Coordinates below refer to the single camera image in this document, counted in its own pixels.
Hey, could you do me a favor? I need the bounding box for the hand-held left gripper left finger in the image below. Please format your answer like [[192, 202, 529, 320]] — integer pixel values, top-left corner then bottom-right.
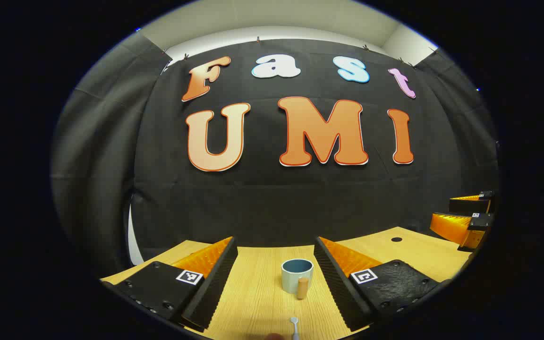
[[100, 236, 238, 331]]

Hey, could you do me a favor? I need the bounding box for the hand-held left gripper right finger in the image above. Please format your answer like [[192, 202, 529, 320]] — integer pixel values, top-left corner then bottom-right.
[[314, 236, 454, 332]]

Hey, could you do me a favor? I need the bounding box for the grey cup with wooden handle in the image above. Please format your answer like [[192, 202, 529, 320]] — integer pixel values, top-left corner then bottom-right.
[[281, 258, 314, 299]]

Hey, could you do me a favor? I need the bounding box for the wooden desktop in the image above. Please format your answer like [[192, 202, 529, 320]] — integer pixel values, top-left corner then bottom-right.
[[101, 226, 473, 340]]

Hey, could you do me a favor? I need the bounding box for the black side cloth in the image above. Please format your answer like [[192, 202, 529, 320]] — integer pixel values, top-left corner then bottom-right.
[[51, 32, 173, 279], [414, 47, 502, 227]]

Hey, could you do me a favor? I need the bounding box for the black backdrop cloth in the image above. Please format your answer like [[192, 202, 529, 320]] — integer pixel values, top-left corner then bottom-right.
[[129, 38, 471, 251]]

